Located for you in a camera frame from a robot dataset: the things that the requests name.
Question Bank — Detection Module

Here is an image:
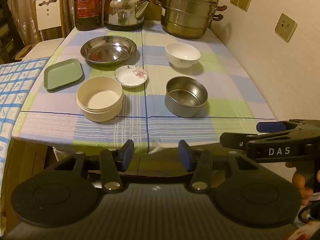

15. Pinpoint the person's right hand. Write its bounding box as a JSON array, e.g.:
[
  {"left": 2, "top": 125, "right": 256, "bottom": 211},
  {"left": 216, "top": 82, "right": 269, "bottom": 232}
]
[{"left": 285, "top": 161, "right": 314, "bottom": 206}]

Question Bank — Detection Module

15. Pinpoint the small floral saucer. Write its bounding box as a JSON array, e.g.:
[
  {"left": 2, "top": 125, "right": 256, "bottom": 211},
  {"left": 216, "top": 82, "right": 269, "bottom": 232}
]
[{"left": 114, "top": 65, "right": 148, "bottom": 88}]

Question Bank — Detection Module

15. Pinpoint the stainless steel kettle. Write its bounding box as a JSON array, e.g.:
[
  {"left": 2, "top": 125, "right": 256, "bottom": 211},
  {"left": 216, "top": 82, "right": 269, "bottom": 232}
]
[{"left": 103, "top": 0, "right": 150, "bottom": 32}]

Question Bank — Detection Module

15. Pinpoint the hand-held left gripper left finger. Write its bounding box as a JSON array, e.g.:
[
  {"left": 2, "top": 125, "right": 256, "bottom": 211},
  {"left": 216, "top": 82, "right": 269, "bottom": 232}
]
[{"left": 53, "top": 139, "right": 135, "bottom": 193}]

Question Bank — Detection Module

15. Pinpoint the blue white checked cloth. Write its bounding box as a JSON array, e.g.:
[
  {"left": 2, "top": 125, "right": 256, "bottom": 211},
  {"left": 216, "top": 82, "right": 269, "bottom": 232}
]
[{"left": 0, "top": 57, "right": 50, "bottom": 193}]

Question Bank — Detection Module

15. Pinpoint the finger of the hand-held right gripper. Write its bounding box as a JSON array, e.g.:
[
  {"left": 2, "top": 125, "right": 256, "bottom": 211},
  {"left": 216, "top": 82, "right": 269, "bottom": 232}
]
[
  {"left": 256, "top": 120, "right": 303, "bottom": 133},
  {"left": 220, "top": 132, "right": 265, "bottom": 153}
]

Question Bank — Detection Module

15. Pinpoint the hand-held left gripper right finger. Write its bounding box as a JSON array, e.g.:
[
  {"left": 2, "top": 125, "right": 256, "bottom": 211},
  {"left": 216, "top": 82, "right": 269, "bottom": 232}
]
[{"left": 178, "top": 140, "right": 261, "bottom": 193}]

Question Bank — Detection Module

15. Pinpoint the stainless steel bowl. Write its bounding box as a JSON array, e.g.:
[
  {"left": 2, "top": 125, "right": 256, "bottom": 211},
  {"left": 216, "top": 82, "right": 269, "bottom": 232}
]
[{"left": 165, "top": 76, "right": 208, "bottom": 118}]

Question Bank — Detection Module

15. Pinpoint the beige patterned curtain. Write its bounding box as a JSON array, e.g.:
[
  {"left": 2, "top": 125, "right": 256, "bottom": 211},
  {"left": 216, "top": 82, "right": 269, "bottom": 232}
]
[{"left": 4, "top": 0, "right": 80, "bottom": 45}]

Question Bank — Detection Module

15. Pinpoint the black cable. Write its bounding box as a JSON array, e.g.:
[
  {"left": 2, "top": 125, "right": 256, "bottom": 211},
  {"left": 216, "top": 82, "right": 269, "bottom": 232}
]
[{"left": 298, "top": 200, "right": 320, "bottom": 223}]

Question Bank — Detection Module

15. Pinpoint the red white object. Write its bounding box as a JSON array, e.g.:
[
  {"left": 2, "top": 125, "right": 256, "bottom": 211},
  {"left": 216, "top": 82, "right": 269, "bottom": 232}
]
[{"left": 287, "top": 220, "right": 320, "bottom": 240}]

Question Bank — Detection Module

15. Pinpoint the large stainless steel plate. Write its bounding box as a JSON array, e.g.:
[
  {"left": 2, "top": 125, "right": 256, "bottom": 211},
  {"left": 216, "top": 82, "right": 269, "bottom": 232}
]
[{"left": 80, "top": 36, "right": 137, "bottom": 68}]

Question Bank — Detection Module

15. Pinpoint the plaid tablecloth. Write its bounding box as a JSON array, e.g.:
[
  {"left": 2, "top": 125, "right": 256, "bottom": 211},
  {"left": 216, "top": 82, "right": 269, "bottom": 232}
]
[{"left": 12, "top": 20, "right": 275, "bottom": 155}]

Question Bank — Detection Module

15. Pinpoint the white ceramic bowl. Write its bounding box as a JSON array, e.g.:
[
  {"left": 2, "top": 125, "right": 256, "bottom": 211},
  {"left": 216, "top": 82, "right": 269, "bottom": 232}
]
[{"left": 165, "top": 42, "right": 201, "bottom": 69}]

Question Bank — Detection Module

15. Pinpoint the white wooden chair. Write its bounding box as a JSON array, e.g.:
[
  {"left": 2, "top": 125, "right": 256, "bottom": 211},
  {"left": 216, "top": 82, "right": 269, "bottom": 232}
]
[{"left": 15, "top": 0, "right": 68, "bottom": 62}]

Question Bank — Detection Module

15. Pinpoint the stainless steel steamer pot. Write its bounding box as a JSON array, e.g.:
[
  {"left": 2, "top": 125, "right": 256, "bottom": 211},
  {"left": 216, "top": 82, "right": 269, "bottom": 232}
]
[{"left": 152, "top": 0, "right": 228, "bottom": 39}]

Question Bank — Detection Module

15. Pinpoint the cooking oil bottle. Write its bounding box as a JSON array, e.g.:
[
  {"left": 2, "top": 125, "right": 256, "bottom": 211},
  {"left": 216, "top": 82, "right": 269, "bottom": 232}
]
[{"left": 73, "top": 0, "right": 104, "bottom": 32}]

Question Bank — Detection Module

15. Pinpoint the green square plate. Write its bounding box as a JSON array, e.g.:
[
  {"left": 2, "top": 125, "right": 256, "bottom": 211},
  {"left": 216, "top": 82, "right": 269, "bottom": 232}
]
[{"left": 44, "top": 58, "right": 84, "bottom": 91}]

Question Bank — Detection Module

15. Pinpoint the cream plastic bowl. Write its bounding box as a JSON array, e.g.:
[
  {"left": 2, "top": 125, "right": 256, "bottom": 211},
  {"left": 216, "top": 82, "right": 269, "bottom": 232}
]
[{"left": 76, "top": 76, "right": 124, "bottom": 122}]

